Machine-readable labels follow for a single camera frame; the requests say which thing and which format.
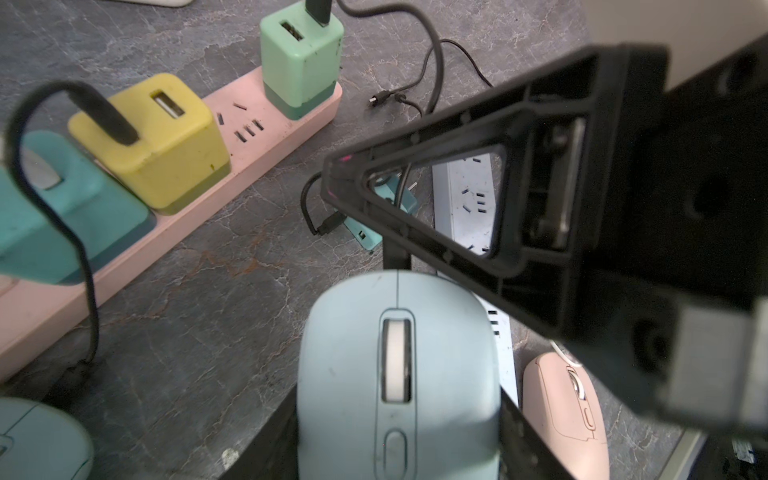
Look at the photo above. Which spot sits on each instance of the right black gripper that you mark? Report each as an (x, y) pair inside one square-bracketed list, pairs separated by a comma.
[(672, 310)]

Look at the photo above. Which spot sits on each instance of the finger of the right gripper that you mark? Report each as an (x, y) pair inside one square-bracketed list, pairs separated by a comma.
[(564, 134)]

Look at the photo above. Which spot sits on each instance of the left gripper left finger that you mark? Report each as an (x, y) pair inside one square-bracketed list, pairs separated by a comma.
[(272, 454)]

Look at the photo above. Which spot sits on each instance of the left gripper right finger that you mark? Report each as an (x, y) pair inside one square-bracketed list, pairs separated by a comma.
[(523, 454)]

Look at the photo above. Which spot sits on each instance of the light blue power strip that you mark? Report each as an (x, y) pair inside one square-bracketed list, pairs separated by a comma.
[(464, 209)]

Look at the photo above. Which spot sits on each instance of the blue mouse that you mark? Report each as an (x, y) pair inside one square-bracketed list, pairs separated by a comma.
[(398, 379), (42, 442)]

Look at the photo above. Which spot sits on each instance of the teal charger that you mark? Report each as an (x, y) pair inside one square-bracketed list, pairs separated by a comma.
[(366, 236), (106, 217)]

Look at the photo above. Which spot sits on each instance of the green charger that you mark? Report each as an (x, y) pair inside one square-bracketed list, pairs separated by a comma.
[(301, 47)]

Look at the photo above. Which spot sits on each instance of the pink mouse left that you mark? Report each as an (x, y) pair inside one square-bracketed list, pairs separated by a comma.
[(561, 404)]

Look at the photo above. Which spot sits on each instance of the pink power strip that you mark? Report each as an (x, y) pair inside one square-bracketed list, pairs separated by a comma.
[(257, 136)]

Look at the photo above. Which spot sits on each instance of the teal charger on pink strip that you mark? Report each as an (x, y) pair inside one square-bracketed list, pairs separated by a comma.
[(106, 217)]

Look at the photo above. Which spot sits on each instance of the yellow charger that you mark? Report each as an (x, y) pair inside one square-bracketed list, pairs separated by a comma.
[(180, 153)]

